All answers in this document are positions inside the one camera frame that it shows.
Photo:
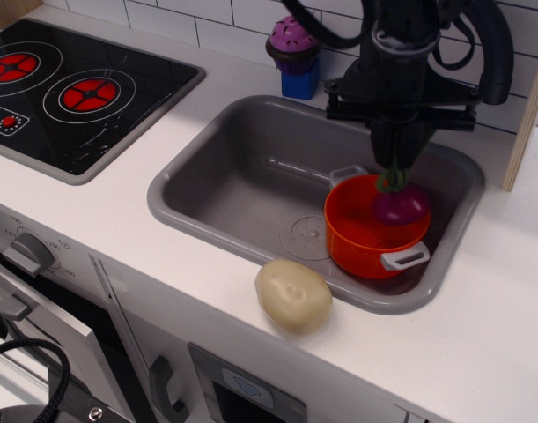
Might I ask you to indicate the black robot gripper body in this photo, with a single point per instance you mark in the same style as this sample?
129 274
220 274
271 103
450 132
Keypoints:
401 91

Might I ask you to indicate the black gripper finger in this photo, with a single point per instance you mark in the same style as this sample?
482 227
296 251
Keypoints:
413 137
383 139

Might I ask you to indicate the purple toy beet green leaves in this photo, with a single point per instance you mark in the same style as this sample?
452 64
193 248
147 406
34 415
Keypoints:
398 201

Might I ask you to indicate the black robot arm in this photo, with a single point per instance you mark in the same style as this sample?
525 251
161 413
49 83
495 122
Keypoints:
401 28

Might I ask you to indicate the grey plastic sink basin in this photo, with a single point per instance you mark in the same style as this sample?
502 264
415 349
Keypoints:
255 180

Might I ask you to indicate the dark grey toy faucet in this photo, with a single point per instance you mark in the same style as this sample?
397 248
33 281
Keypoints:
496 41

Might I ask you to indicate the light wooden side panel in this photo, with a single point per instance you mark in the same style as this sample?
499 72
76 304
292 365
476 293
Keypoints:
524 20

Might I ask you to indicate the beige toy potato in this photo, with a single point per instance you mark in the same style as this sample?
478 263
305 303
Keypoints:
293 296

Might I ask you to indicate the black toy stove top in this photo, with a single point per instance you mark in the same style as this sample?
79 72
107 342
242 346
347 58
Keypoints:
70 104

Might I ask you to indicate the grey oven knob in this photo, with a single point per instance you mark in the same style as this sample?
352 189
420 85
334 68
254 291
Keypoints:
29 254

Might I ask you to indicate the toy oven door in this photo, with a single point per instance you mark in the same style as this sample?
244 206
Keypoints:
88 363

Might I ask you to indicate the orange toy pot grey handles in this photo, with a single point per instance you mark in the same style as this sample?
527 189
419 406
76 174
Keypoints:
360 244

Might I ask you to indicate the grey cabinet door handle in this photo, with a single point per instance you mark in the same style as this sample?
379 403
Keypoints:
160 373

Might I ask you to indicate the grey oven door handle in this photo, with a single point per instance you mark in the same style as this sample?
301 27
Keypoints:
14 304

